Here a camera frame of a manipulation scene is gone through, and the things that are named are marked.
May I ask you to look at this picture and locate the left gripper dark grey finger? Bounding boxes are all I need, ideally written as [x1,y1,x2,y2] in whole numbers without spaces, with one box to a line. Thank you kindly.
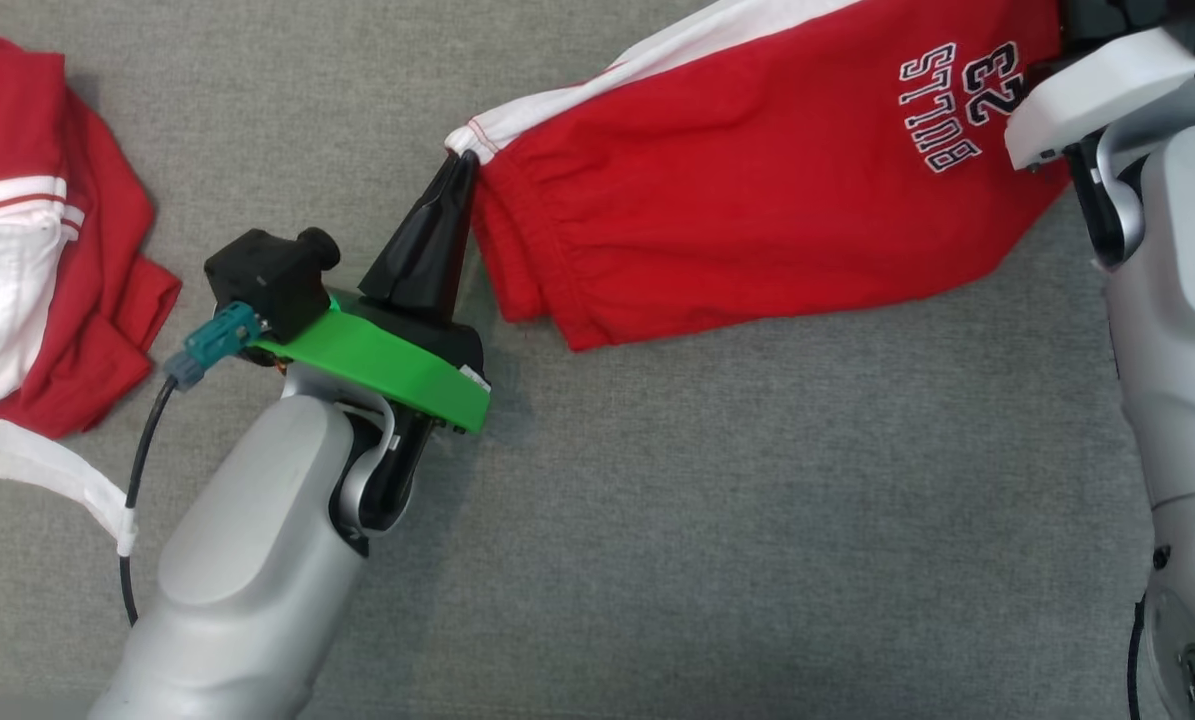
[428,150,481,325]
[357,150,470,319]

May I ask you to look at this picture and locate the teal cable connector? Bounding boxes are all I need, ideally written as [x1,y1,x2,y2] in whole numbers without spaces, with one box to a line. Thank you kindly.
[163,301,264,392]

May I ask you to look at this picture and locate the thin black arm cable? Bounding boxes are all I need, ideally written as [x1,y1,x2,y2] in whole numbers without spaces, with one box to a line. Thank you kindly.
[119,374,179,627]
[1124,590,1151,720]

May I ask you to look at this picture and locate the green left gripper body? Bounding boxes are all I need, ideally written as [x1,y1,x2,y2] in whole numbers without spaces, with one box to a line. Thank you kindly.
[247,288,492,436]

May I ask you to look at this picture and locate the red white-trimmed jersey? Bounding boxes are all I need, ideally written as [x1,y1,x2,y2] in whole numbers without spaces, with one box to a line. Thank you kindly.
[0,35,184,442]

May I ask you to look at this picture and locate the white cable tag strip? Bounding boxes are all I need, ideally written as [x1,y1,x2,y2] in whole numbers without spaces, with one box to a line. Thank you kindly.
[0,419,141,558]

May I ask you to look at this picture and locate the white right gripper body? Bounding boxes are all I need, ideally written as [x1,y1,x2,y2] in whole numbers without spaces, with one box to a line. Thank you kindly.
[1005,0,1195,172]

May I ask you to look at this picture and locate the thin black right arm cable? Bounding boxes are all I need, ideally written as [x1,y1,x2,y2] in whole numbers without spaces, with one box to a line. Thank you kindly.
[1124,590,1151,720]

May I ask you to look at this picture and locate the red Bulls 23 shorts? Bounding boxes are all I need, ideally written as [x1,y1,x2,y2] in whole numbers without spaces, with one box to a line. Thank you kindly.
[445,0,1074,353]

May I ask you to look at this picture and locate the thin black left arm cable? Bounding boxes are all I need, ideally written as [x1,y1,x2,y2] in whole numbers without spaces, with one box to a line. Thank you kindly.
[119,374,179,627]

